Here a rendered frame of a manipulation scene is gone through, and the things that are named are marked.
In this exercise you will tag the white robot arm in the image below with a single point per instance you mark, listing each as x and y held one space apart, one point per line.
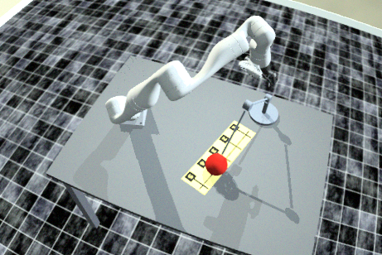
176 82

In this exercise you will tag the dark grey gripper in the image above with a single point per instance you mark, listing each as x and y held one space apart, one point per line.
266 71

